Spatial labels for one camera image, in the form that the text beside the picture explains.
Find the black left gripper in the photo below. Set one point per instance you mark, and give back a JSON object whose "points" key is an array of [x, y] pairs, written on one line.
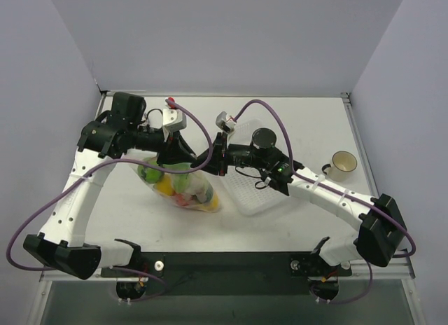
{"points": [[166, 147]]}

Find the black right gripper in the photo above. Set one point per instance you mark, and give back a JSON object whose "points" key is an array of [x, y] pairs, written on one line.
{"points": [[220, 154]]}

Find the white fake cauliflower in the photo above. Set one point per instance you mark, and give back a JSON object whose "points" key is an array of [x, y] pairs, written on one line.
{"points": [[197, 186]]}

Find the clear zip top bag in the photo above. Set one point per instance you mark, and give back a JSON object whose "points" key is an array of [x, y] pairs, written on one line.
{"points": [[178, 182]]}

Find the white plastic basket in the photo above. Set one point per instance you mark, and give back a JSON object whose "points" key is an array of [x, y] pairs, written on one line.
{"points": [[249, 200]]}

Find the yellow fake lemon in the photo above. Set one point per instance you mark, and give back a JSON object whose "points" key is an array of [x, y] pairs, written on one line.
{"points": [[213, 205]]}

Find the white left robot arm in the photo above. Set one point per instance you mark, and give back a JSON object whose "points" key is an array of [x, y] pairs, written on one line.
{"points": [[60, 244]]}

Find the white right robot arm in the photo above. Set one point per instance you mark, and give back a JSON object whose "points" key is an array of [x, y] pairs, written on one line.
{"points": [[377, 222]]}

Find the red fake dragon fruit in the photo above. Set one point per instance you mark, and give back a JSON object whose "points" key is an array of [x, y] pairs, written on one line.
{"points": [[183, 200]]}

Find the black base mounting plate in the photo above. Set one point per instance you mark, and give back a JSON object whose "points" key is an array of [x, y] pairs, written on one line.
{"points": [[211, 285]]}

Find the cream mug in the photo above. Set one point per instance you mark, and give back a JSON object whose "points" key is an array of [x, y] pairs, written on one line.
{"points": [[341, 166]]}

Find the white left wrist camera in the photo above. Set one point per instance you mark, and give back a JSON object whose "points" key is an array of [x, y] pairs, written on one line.
{"points": [[173, 120]]}

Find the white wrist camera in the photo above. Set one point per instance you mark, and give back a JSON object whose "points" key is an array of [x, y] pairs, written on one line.
{"points": [[225, 122], [173, 120]]}

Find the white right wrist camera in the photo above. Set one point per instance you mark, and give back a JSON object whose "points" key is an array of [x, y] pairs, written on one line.
{"points": [[225, 122]]}

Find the aluminium front rail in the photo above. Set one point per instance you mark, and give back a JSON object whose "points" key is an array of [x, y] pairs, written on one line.
{"points": [[129, 262]]}

